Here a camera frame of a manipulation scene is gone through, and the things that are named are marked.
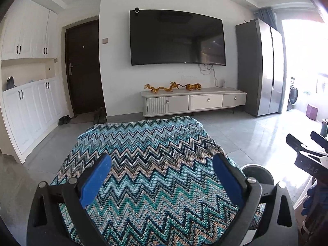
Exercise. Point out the dark brown entrance door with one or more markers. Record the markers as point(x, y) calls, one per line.
point(84, 69)

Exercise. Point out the black shoes pair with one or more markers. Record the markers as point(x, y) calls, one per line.
point(64, 120)

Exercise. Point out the black bag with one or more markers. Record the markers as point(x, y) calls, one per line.
point(10, 82)

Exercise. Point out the person's right hand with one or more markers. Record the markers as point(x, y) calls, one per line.
point(310, 202)

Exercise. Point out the grey steel refrigerator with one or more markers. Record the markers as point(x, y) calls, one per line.
point(264, 76)

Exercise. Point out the golden dragon figurine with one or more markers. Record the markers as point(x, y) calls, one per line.
point(161, 89)

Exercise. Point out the washing machine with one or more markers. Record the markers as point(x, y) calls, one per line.
point(293, 96)

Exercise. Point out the wall-mounted black television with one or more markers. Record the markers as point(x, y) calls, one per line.
point(174, 38)

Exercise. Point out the dark green bottle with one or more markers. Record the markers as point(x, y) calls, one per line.
point(325, 128)

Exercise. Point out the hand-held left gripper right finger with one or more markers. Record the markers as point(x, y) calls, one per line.
point(229, 182)

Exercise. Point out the small webcam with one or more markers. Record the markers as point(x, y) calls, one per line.
point(136, 10)

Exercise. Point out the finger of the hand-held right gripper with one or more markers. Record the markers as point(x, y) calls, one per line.
point(320, 139)
point(297, 142)

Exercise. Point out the brown doormat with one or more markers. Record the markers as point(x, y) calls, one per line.
point(82, 118)

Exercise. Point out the zigzag knitted blanket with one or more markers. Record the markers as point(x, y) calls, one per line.
point(158, 174)

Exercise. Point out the purple stool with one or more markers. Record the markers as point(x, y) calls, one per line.
point(312, 112)

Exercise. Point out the white television stand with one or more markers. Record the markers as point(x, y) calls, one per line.
point(205, 102)

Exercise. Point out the golden tiger figurine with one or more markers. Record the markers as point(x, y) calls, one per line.
point(193, 87)

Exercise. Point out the dark grey shoes pair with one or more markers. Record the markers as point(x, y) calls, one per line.
point(99, 115)

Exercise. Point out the blue grey curtain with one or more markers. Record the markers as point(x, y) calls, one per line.
point(267, 20)

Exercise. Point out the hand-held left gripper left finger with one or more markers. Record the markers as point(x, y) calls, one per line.
point(94, 182)

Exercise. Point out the white built-in cabinet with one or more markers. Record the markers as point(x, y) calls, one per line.
point(28, 107)

